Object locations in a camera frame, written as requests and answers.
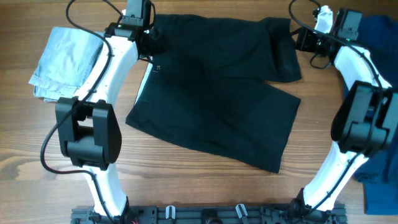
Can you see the folded light blue jeans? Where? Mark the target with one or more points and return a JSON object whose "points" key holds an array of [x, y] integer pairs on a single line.
{"points": [[67, 61]]}

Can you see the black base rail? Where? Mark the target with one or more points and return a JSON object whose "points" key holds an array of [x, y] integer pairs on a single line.
{"points": [[264, 214]]}

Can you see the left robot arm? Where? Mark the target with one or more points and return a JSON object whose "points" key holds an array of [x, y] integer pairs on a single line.
{"points": [[88, 131]]}

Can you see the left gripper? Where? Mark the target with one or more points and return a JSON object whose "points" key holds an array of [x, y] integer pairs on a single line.
{"points": [[159, 45]]}

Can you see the black shorts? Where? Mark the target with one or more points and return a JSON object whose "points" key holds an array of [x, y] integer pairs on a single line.
{"points": [[211, 90]]}

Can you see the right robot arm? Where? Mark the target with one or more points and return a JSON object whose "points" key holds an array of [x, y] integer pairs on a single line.
{"points": [[365, 123]]}

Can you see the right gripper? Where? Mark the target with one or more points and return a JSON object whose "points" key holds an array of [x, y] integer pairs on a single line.
{"points": [[301, 43]]}

